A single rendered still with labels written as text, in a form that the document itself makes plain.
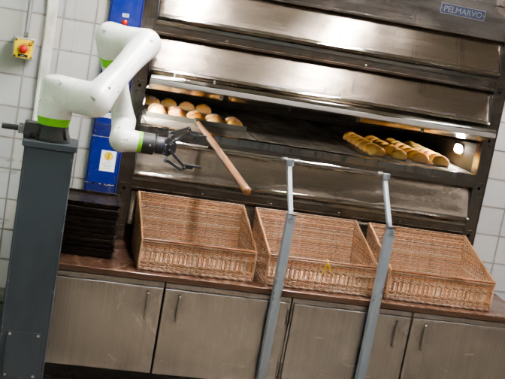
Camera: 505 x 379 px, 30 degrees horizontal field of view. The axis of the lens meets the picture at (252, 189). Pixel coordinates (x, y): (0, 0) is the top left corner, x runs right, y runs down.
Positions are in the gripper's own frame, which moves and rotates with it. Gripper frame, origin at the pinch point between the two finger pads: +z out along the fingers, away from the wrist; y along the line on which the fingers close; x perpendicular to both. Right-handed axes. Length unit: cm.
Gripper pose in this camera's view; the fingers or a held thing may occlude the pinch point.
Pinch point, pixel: (201, 151)
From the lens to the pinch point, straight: 411.3
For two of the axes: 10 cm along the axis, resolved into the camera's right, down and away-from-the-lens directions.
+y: -1.8, 9.7, 1.6
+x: 1.6, 1.9, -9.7
